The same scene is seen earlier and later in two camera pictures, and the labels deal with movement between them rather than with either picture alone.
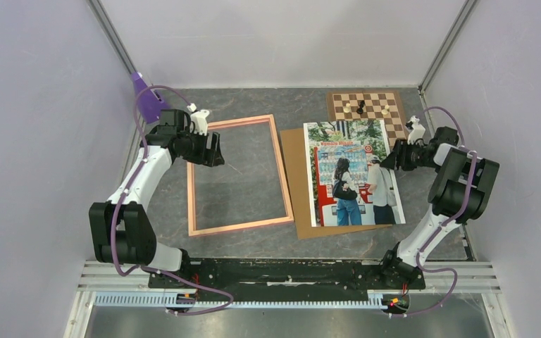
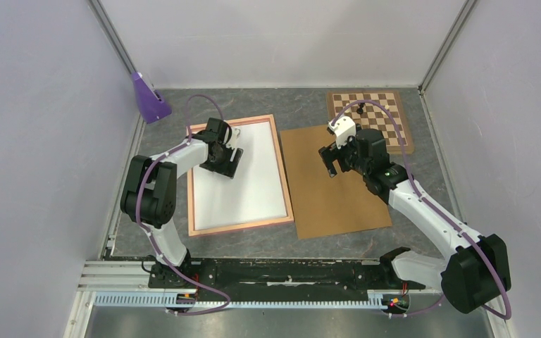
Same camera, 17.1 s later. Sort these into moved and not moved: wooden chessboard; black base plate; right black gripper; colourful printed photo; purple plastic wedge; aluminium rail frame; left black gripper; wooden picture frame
Moved: colourful printed photo; right black gripper; left black gripper
Not moved: aluminium rail frame; wooden chessboard; purple plastic wedge; wooden picture frame; black base plate
